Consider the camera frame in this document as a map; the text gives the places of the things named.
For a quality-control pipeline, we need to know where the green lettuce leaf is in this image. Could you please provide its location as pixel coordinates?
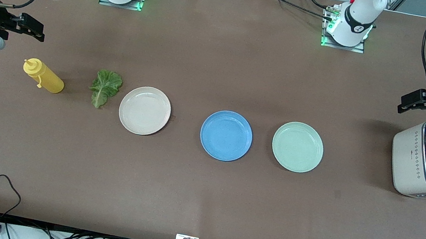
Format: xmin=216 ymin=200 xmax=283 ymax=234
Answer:
xmin=86 ymin=68 xmax=125 ymax=112

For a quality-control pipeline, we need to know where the pale green round plate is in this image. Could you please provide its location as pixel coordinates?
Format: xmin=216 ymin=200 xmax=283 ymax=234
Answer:
xmin=268 ymin=118 xmax=328 ymax=177

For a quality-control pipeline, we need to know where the yellow mustard squeeze bottle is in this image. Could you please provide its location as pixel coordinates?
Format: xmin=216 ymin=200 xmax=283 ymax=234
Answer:
xmin=20 ymin=57 xmax=68 ymax=95

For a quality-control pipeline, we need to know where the beige round plate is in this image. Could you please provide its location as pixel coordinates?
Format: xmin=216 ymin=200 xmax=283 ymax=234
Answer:
xmin=116 ymin=83 xmax=175 ymax=139

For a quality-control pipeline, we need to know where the black cable across table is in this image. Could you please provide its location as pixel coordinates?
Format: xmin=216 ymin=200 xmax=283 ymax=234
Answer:
xmin=236 ymin=0 xmax=337 ymax=21

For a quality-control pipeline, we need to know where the blue round plate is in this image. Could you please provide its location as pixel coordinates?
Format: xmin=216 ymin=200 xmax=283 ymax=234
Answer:
xmin=196 ymin=107 xmax=257 ymax=166

